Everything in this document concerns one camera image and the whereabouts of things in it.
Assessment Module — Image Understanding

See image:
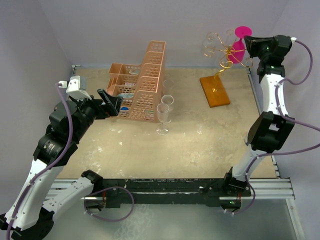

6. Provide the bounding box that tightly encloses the clear wine glass back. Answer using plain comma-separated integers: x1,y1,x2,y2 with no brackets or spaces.
156,103,169,135

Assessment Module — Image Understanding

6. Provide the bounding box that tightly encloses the pink wine glass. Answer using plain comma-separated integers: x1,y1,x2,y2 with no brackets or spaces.
227,25,252,64

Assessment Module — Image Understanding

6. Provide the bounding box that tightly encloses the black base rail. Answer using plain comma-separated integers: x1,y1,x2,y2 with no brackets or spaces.
82,169,253,210

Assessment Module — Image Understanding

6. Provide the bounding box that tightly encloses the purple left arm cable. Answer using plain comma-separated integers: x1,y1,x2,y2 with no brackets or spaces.
5,83,74,240

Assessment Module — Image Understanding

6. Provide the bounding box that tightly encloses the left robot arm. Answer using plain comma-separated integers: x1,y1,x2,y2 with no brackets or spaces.
0,89,124,240

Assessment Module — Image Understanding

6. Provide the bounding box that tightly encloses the clear round wine glass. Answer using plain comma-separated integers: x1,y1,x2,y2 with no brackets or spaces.
161,94,175,124

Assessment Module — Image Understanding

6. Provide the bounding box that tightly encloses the peach plastic file organizer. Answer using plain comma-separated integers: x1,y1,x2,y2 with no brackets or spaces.
106,40,166,123

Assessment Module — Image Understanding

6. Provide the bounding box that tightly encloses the clear wine glass far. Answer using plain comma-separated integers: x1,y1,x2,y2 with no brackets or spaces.
202,32,216,48

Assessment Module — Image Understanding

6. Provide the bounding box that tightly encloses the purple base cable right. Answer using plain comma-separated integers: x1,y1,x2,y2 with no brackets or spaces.
224,183,256,216

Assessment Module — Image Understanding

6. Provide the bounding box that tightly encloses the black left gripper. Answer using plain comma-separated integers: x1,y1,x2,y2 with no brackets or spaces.
70,88,123,141

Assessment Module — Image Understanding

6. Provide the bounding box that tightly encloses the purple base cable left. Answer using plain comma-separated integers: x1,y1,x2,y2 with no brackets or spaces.
83,186,135,222

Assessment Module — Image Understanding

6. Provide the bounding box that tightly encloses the gold wire wine glass rack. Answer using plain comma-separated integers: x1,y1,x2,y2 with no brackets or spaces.
202,28,254,76

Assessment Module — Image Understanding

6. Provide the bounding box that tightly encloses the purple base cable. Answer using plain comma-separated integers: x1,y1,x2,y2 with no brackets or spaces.
224,183,256,216
83,186,135,222

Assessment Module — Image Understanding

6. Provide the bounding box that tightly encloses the clear flute wine glass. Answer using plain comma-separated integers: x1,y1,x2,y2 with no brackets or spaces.
163,79,175,96

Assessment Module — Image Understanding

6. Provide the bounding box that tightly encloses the wooden rack base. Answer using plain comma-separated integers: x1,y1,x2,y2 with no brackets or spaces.
199,75,231,108

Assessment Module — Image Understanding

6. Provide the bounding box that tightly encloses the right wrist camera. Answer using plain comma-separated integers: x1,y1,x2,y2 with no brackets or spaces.
290,37,297,43

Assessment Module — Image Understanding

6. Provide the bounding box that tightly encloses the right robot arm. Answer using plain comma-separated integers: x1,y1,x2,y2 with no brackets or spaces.
222,35,296,196

